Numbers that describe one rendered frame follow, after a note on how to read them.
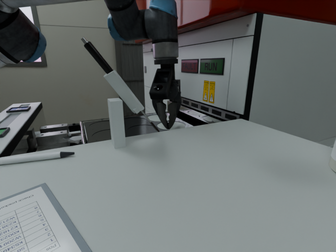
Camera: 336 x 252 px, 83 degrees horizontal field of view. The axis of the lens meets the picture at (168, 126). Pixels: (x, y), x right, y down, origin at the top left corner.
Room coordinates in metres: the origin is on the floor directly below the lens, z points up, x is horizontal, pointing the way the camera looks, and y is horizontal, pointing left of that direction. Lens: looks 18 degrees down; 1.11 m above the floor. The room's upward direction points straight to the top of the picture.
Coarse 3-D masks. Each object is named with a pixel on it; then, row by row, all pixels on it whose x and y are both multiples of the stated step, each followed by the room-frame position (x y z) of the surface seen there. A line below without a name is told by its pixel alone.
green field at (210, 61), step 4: (204, 60) 0.66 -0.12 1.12; (208, 60) 0.64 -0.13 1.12; (212, 60) 0.62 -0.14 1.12; (216, 60) 0.60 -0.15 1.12; (220, 60) 0.59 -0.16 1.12; (200, 64) 0.68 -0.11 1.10; (204, 64) 0.66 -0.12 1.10; (208, 64) 0.64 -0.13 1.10; (212, 64) 0.62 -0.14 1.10; (216, 64) 0.60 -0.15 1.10; (220, 64) 0.59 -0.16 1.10; (200, 68) 0.68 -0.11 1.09; (204, 68) 0.66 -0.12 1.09; (208, 68) 0.64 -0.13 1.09; (212, 68) 0.62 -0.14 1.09; (216, 68) 0.60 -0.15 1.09; (220, 68) 0.59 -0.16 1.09; (212, 72) 0.62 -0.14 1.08; (216, 72) 0.60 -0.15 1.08; (220, 72) 0.58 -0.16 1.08
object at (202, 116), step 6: (168, 102) 0.88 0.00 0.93; (180, 108) 0.78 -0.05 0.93; (186, 108) 0.73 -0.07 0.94; (192, 108) 0.72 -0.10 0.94; (192, 114) 0.69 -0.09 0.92; (198, 114) 0.66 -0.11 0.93; (204, 114) 0.63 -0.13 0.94; (204, 120) 0.63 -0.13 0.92; (210, 120) 0.60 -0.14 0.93; (216, 120) 0.57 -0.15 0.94; (222, 120) 0.55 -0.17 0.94
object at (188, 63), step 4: (184, 60) 0.78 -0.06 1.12; (188, 60) 0.75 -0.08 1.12; (192, 60) 0.72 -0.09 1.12; (196, 60) 0.70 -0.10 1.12; (184, 64) 0.77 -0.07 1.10; (188, 64) 0.75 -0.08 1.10; (192, 64) 0.72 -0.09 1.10; (196, 64) 0.70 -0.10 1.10; (184, 68) 0.77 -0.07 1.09; (188, 68) 0.75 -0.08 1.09; (192, 68) 0.72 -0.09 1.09; (196, 68) 0.70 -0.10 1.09
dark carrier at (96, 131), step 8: (104, 120) 0.70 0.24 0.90; (128, 120) 0.70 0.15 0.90; (136, 120) 0.70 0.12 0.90; (144, 120) 0.70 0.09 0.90; (168, 120) 0.70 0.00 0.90; (176, 120) 0.70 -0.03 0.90; (88, 128) 0.60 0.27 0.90; (96, 128) 0.60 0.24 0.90; (104, 128) 0.60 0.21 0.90; (128, 128) 0.60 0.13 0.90; (136, 128) 0.60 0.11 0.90; (144, 128) 0.60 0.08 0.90; (152, 128) 0.60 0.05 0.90; (160, 128) 0.60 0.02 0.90; (88, 136) 0.53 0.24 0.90; (96, 136) 0.53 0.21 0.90; (104, 136) 0.53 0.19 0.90; (128, 136) 0.53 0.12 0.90
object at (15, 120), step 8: (16, 104) 0.71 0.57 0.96; (24, 104) 0.71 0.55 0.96; (32, 104) 0.71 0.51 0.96; (0, 112) 0.58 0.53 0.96; (8, 112) 0.58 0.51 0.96; (16, 112) 0.58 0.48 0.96; (24, 112) 0.58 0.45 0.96; (32, 112) 0.59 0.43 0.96; (0, 120) 0.49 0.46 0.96; (8, 120) 0.51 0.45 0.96; (16, 120) 0.49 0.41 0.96; (24, 120) 0.49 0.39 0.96; (16, 128) 0.43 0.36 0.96; (8, 136) 0.37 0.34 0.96; (0, 144) 0.33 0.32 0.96; (0, 152) 0.30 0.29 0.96
